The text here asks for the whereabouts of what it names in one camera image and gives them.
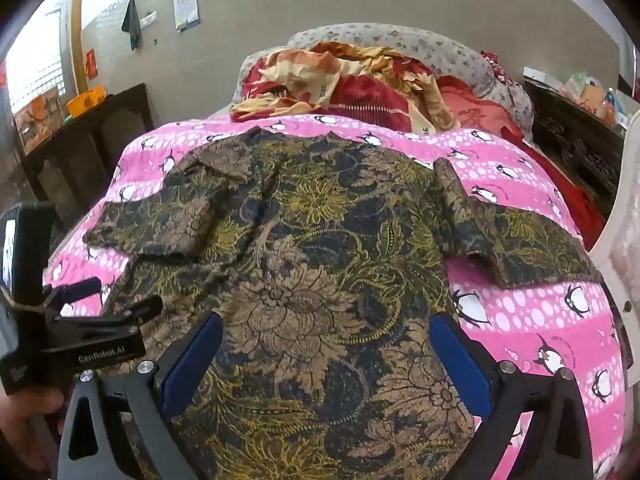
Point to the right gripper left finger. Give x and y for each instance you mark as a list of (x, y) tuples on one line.
[(94, 443)]

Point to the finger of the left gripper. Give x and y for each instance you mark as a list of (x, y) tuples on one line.
[(70, 293), (134, 316)]

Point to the grey floral pillow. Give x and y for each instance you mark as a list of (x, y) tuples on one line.
[(472, 83)]

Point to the dark cloth on hook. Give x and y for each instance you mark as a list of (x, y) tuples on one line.
[(131, 24)]

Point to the pink penguin blanket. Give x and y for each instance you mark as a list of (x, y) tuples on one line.
[(540, 328)]

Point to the person's left hand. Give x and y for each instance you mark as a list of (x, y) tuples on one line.
[(17, 410)]

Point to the red orange crumpled quilt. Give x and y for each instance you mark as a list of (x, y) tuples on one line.
[(376, 85)]

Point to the clutter on cabinet top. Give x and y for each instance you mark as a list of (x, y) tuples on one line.
[(608, 105)]

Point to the dark wooden side table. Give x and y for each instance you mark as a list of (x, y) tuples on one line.
[(86, 131)]

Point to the dark carved wooden cabinet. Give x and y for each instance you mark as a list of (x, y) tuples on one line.
[(585, 149)]

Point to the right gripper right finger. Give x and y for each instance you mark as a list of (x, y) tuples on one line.
[(557, 442)]

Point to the white upholstered chair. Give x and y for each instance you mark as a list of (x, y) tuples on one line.
[(616, 253)]

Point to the brown floral batik shirt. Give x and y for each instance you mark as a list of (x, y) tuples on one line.
[(325, 259)]

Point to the orange plastic basin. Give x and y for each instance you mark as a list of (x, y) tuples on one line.
[(86, 101)]

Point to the red bedsheet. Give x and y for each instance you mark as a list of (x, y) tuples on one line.
[(582, 208)]

